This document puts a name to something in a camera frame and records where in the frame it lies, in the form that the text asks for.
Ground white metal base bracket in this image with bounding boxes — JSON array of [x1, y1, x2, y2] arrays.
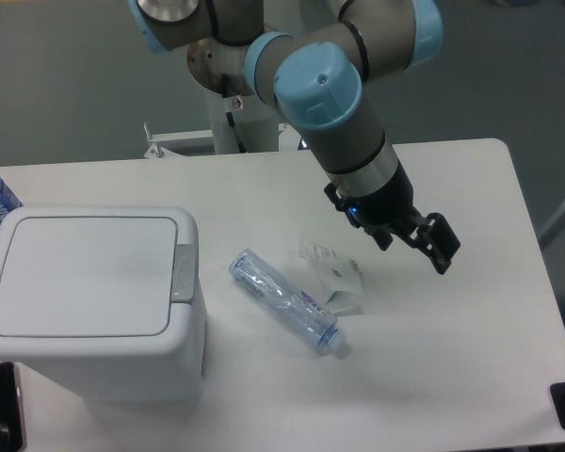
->
[[143, 123, 308, 159]]

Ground crumpled white paper carton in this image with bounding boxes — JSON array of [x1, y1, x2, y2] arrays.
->
[[299, 240, 364, 316]]

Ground white trash can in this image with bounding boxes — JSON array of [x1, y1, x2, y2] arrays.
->
[[0, 206, 207, 402]]

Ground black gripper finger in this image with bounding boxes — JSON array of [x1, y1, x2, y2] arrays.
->
[[364, 225, 393, 250], [390, 213, 460, 275]]

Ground white trash can lid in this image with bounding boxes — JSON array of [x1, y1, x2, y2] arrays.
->
[[0, 217, 177, 338]]

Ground crushed clear plastic bottle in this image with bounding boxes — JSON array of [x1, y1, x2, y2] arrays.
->
[[229, 249, 346, 354]]

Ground black device bottom left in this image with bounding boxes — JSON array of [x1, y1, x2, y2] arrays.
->
[[0, 362, 24, 451]]

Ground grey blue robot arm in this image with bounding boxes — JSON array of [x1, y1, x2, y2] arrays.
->
[[129, 1, 460, 273]]

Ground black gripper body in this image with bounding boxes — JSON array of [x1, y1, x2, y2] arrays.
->
[[324, 160, 424, 237]]

